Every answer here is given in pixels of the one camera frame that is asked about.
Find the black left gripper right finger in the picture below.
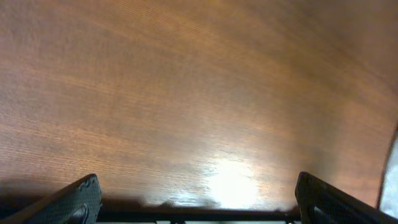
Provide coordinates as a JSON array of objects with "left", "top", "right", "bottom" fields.
[{"left": 295, "top": 172, "right": 397, "bottom": 224}]

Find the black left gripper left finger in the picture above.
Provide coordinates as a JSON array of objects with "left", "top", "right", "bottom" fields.
[{"left": 1, "top": 174, "right": 102, "bottom": 224}]

